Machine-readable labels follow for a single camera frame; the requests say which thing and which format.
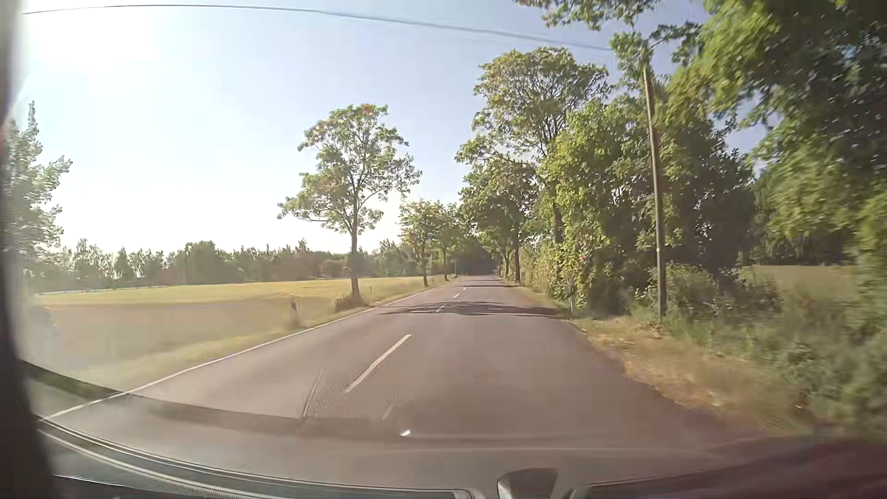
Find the row of trees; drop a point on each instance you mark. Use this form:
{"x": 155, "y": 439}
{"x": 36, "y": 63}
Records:
{"x": 693, "y": 173}

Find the marker post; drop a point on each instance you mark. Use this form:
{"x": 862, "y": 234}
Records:
{"x": 293, "y": 308}
{"x": 572, "y": 298}

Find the tree with pale leaves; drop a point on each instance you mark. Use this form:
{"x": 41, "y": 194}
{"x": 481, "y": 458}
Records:
{"x": 24, "y": 194}

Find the car's own bonnet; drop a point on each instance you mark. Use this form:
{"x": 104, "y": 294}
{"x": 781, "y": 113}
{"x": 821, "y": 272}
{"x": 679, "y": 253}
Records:
{"x": 429, "y": 461}

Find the distant wood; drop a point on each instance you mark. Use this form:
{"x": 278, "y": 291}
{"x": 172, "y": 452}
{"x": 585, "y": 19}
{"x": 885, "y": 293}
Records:
{"x": 208, "y": 263}

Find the grey asphalt road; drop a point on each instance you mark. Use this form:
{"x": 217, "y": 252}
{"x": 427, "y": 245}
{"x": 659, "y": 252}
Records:
{"x": 478, "y": 346}

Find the grass verge with weeds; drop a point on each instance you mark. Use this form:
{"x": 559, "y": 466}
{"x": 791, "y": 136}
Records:
{"x": 693, "y": 367}

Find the tall roadside tree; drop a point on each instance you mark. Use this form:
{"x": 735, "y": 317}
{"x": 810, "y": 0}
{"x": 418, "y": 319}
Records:
{"x": 355, "y": 180}

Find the wooden utility pole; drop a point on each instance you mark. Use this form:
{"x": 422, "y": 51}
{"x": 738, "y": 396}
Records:
{"x": 655, "y": 208}

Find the yellow grass field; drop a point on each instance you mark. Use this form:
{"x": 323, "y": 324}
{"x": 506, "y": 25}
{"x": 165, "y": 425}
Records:
{"x": 173, "y": 312}

